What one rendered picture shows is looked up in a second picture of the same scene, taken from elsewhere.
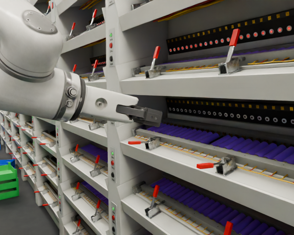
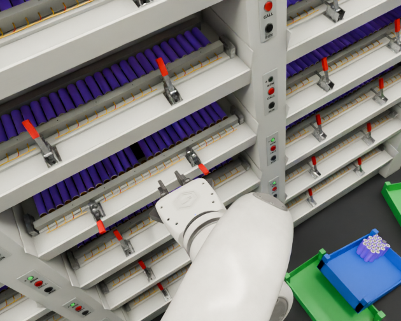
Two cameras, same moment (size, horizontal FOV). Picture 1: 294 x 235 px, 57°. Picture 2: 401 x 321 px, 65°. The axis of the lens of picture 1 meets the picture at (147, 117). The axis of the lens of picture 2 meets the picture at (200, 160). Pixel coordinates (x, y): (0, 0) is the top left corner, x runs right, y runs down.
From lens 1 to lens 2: 0.66 m
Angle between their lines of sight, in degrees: 74
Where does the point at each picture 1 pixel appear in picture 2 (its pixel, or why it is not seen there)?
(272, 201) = (237, 148)
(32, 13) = (269, 202)
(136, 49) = not seen: outside the picture
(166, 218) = (142, 235)
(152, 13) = (9, 86)
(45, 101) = not seen: hidden behind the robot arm
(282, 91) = (228, 90)
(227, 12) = not seen: hidden behind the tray
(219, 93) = (176, 118)
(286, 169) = (223, 127)
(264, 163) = (210, 134)
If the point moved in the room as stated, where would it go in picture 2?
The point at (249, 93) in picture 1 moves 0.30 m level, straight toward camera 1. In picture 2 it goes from (205, 103) to (354, 124)
